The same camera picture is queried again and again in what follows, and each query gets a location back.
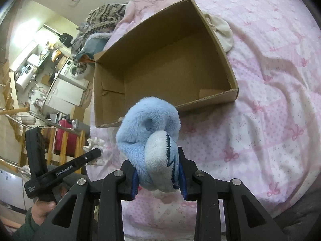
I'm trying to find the cream scrunchie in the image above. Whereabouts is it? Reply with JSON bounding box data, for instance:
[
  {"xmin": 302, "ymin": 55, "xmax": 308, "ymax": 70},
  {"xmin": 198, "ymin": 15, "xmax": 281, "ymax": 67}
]
[{"xmin": 83, "ymin": 137, "xmax": 105, "ymax": 166}]

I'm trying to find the blue plush toy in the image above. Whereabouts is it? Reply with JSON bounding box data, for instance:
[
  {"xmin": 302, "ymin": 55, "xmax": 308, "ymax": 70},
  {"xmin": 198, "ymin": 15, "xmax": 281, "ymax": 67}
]
[{"xmin": 116, "ymin": 97, "xmax": 181, "ymax": 193}]

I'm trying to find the dark green sleeve forearm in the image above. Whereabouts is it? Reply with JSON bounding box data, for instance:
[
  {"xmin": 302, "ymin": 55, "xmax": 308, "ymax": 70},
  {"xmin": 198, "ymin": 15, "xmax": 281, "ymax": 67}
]
[{"xmin": 12, "ymin": 208, "xmax": 40, "ymax": 241}]

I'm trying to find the person's left hand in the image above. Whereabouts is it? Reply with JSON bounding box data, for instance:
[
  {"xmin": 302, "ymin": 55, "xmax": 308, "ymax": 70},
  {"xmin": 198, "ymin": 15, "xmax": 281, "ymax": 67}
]
[{"xmin": 31, "ymin": 200, "xmax": 57, "ymax": 225}]

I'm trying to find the red suitcase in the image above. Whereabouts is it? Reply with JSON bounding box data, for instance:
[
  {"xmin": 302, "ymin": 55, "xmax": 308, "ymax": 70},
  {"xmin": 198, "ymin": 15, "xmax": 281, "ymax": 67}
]
[{"xmin": 53, "ymin": 118, "xmax": 82, "ymax": 156}]

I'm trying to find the wooden railing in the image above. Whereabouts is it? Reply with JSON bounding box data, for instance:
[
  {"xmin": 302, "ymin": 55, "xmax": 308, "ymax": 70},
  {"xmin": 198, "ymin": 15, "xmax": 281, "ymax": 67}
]
[{"xmin": 1, "ymin": 108, "xmax": 86, "ymax": 173}]

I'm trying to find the pink patterned duvet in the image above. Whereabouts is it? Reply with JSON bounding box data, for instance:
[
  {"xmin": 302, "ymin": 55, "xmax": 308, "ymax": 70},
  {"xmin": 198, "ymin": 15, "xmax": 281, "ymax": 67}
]
[{"xmin": 85, "ymin": 0, "xmax": 321, "ymax": 240}]

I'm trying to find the white kitchen cabinet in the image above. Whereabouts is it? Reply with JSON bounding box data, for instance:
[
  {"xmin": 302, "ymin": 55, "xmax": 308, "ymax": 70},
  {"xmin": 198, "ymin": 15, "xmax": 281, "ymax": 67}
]
[{"xmin": 41, "ymin": 78, "xmax": 84, "ymax": 115}]

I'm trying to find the white washing machine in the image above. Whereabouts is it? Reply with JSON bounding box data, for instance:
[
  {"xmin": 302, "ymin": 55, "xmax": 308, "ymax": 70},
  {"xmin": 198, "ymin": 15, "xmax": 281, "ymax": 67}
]
[{"xmin": 59, "ymin": 59, "xmax": 87, "ymax": 80}]

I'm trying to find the cardboard box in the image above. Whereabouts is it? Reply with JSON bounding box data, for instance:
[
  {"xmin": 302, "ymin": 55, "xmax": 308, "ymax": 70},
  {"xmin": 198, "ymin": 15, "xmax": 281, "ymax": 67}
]
[{"xmin": 93, "ymin": 0, "xmax": 239, "ymax": 127}]

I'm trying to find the cream cloth behind box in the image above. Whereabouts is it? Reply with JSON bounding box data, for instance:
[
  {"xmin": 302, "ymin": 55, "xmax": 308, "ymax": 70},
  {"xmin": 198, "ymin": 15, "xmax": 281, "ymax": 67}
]
[{"xmin": 203, "ymin": 12, "xmax": 234, "ymax": 53}]

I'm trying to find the grey cat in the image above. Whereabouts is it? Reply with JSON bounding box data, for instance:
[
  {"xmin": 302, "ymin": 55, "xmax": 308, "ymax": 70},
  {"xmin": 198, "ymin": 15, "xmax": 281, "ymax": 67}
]
[{"xmin": 76, "ymin": 22, "xmax": 91, "ymax": 33}]

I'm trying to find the patterned knit blanket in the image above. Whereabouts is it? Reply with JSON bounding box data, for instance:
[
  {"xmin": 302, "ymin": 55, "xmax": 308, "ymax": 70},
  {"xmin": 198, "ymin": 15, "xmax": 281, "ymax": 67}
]
[{"xmin": 71, "ymin": 3, "xmax": 127, "ymax": 61}]

